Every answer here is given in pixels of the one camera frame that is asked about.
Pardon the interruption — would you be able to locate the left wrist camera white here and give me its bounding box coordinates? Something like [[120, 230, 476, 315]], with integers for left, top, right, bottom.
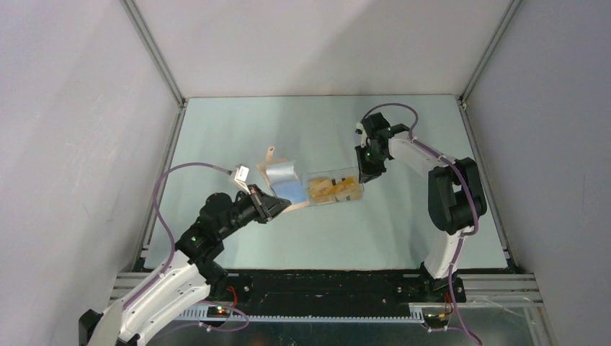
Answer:
[[230, 164, 250, 195]]

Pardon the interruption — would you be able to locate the orange credit cards stack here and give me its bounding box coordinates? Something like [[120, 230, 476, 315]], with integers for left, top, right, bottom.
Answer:
[[306, 176, 363, 205]]

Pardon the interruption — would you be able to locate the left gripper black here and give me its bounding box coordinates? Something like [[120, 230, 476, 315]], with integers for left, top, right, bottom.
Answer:
[[218, 183, 290, 239]]

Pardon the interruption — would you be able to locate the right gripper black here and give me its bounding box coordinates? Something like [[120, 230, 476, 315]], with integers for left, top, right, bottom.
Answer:
[[355, 143, 388, 183]]

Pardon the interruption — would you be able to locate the aluminium frame post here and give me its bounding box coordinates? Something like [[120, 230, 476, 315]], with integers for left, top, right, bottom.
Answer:
[[120, 0, 186, 107], [457, 0, 526, 111]]

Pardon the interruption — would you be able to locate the aluminium front frame rail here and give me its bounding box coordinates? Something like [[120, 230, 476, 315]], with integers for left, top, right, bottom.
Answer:
[[109, 272, 543, 306]]

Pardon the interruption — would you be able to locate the left aluminium frame post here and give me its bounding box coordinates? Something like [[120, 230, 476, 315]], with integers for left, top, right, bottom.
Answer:
[[120, 0, 186, 107]]

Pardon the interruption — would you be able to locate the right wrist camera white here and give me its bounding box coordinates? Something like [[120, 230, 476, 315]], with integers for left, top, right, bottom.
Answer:
[[355, 122, 367, 148]]

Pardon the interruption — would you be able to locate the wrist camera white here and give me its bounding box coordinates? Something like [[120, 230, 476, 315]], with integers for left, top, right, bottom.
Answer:
[[230, 164, 250, 195], [355, 122, 367, 148]]

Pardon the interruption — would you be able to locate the right aluminium frame post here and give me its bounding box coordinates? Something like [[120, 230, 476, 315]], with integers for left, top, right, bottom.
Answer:
[[457, 0, 526, 111]]

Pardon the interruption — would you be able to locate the clear plastic card box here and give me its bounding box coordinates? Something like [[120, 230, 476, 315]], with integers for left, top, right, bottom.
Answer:
[[300, 167, 364, 205]]

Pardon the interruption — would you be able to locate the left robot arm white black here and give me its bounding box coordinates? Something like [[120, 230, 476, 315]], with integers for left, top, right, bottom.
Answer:
[[78, 185, 291, 345]]

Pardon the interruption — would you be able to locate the grey slotted cable duct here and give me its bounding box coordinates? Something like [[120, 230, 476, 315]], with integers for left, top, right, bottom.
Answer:
[[177, 305, 426, 324]]

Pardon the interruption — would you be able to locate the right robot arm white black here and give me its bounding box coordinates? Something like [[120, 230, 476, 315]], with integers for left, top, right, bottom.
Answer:
[[355, 112, 487, 301]]

